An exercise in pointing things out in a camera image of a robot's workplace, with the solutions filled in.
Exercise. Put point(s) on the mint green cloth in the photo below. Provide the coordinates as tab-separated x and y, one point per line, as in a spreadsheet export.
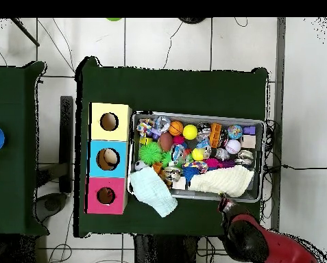
155	192

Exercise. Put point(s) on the cream yellow cloth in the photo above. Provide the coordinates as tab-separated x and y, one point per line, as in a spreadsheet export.
226	181

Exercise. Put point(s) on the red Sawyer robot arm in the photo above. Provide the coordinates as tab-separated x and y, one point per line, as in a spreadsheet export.
262	244

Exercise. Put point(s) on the wooden box with three holes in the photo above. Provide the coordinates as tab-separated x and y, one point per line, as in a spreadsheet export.
109	142

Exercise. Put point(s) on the clear mesh bin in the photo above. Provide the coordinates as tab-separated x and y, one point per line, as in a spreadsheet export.
229	118

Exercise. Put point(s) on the brown toy football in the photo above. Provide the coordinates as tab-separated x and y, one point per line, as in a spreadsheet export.
166	141

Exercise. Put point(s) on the green spiky ball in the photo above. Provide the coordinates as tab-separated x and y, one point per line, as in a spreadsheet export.
150	153

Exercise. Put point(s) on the bright orange mini basketball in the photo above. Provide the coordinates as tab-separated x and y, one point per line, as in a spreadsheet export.
176	128

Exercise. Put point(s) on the colourful crinkled packet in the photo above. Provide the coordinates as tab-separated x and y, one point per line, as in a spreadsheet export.
144	127

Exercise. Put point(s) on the yellow ball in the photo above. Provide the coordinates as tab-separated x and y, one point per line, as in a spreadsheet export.
190	131

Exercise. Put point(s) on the orange plastic toy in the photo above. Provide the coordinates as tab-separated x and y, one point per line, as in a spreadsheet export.
216	135

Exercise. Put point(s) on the white baseball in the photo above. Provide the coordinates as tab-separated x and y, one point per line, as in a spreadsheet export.
234	146

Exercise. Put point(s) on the colourful speckled ball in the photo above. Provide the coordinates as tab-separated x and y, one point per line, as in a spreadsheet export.
235	131

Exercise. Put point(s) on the plain wooden block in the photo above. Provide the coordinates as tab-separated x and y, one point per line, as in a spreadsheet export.
250	141

